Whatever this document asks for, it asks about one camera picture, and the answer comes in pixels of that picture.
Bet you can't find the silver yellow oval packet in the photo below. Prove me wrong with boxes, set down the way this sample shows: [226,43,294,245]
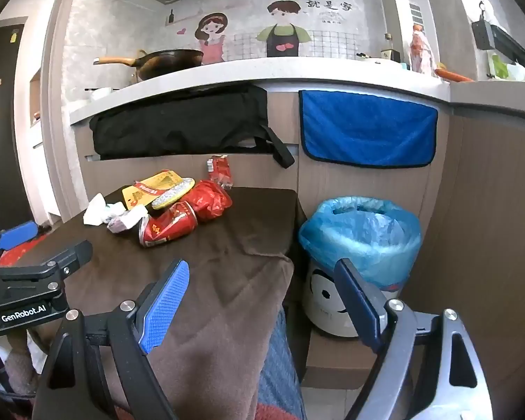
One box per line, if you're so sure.
[151,177,197,210]

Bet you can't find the grey brown fuzzy cloth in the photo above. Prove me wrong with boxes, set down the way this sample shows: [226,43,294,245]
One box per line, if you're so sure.
[0,328,49,401]

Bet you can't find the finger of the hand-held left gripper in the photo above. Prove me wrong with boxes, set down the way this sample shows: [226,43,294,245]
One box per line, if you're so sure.
[0,221,40,271]
[0,240,93,292]

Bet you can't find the cartoon wall sticker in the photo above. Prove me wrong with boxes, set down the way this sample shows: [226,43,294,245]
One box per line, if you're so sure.
[164,0,356,65]

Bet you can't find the white kitchen countertop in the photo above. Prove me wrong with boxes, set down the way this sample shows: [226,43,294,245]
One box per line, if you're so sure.
[68,55,525,128]

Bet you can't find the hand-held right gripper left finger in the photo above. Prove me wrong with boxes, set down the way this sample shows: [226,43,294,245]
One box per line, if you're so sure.
[31,259,191,420]

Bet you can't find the white tissue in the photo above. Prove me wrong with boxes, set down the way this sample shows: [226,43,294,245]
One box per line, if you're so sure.
[83,192,126,227]

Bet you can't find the bottle in plastic bag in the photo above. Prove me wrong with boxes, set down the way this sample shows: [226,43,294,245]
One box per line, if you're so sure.
[409,24,439,76]

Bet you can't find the white trash bin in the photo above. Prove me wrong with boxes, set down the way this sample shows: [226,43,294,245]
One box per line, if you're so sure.
[301,258,404,339]

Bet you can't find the red plastic bag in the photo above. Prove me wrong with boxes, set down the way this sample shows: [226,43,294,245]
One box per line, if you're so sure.
[184,179,233,223]

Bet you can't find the black refrigerator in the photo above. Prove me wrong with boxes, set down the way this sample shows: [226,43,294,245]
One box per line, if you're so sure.
[0,22,29,239]

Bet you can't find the black wok with wooden handle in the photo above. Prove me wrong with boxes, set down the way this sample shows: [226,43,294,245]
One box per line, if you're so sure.
[93,49,205,82]

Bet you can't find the black bag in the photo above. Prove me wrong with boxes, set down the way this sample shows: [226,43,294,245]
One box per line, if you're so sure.
[89,84,296,169]

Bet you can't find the yellow snack packet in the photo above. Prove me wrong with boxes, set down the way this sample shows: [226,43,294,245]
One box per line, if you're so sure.
[121,170,189,209]

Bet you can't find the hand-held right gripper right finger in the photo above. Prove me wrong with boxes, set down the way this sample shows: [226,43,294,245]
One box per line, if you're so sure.
[334,258,495,420]

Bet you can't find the carrot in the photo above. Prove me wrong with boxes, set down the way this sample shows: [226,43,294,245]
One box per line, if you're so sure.
[435,69,476,83]

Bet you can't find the red snack packet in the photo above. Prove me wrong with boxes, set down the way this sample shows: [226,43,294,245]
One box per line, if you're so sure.
[206,154,234,190]

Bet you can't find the crushed red can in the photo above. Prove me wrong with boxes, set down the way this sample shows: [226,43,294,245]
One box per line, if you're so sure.
[139,201,199,248]

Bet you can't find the green white plastic bag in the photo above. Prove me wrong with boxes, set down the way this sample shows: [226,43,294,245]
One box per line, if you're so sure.
[485,50,525,84]

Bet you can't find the blue textured cloth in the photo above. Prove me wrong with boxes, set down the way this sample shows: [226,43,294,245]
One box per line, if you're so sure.
[254,305,308,420]

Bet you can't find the blue towel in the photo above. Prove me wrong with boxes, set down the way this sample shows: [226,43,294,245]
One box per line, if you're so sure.
[298,90,439,169]

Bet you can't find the blue plastic bin liner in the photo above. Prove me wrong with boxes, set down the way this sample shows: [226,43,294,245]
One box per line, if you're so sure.
[298,197,422,290]

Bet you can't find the brown table cloth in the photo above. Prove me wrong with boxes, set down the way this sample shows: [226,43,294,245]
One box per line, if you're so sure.
[39,187,308,420]

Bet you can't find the black wall rack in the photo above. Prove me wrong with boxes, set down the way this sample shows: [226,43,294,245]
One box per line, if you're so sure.
[471,2,525,63]

